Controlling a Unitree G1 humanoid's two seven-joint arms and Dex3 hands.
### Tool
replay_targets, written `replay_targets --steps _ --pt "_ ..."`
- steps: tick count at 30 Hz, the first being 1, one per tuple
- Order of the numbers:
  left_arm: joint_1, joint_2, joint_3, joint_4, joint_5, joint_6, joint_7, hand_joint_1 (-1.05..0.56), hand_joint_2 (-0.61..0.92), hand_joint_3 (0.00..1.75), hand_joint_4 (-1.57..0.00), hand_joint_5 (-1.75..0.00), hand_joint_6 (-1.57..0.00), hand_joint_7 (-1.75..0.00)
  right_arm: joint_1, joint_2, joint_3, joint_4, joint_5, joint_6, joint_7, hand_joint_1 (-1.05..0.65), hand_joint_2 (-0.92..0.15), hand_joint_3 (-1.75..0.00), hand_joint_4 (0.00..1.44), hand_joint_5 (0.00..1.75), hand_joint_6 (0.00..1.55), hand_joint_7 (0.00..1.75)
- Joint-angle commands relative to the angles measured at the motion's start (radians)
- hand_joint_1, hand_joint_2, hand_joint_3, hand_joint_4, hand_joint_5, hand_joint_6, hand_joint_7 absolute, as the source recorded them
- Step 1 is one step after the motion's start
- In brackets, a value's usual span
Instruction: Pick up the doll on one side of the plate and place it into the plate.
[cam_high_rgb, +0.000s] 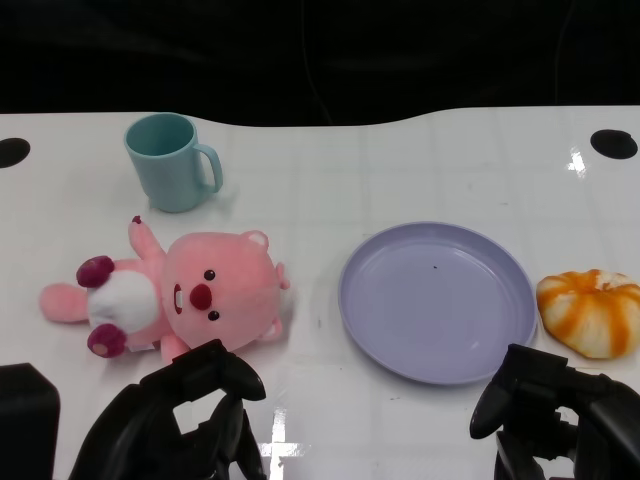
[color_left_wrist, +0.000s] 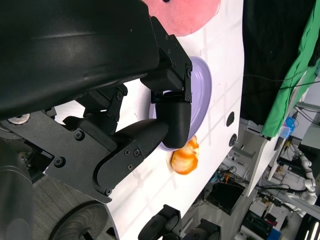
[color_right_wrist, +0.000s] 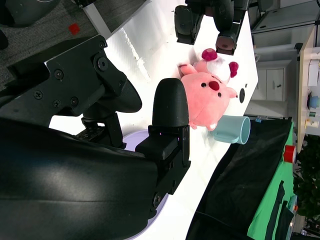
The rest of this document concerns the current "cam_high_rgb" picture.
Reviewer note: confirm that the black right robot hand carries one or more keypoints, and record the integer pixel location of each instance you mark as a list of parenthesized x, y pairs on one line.
[(560, 400)]

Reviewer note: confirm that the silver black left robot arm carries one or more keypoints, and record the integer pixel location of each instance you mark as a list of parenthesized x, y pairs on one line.
[(25, 425)]

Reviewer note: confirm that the purple plastic plate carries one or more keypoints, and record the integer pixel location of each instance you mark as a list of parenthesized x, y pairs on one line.
[(430, 310)]

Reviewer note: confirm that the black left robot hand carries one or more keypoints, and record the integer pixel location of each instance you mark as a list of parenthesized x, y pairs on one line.
[(150, 420)]

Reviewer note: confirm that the pink plush beaver doll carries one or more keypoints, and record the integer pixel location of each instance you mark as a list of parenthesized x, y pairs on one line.
[(225, 280)]

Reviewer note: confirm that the teal plastic mug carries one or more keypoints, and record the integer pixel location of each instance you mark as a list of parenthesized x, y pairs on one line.
[(165, 175)]

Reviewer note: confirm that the black round table grommet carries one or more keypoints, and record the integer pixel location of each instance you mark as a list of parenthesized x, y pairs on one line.
[(11, 152), (614, 144)]

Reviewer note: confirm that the orange striped toy bun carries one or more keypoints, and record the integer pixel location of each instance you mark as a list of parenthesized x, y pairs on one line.
[(590, 315)]

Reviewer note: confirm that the black backdrop curtain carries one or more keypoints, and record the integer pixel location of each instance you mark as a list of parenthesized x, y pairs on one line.
[(150, 50)]

